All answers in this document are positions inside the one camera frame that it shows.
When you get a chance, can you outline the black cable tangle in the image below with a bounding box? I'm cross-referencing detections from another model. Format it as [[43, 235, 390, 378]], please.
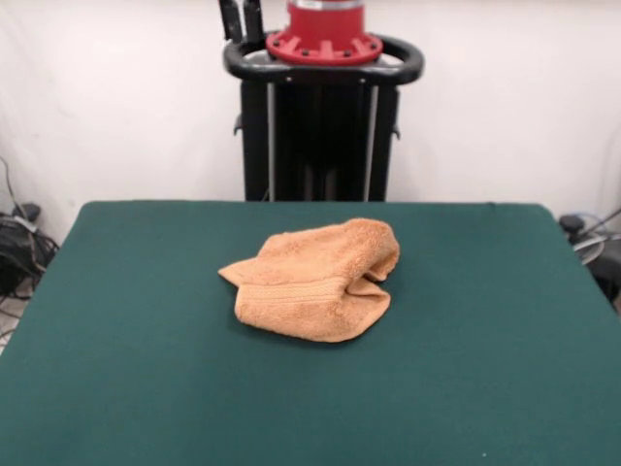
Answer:
[[0, 154, 60, 341]]

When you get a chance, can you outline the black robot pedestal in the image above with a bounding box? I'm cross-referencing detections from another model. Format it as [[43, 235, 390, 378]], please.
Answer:
[[222, 31, 426, 203]]

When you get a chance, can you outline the dark green table cloth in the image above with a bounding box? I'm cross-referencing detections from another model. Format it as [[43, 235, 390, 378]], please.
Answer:
[[0, 200, 621, 466]]

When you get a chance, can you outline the orange terry towel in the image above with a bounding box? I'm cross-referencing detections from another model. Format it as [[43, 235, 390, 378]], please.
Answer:
[[217, 216, 403, 344]]

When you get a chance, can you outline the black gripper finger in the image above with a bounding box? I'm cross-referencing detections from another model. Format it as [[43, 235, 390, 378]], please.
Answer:
[[217, 0, 243, 43], [242, 0, 267, 44]]

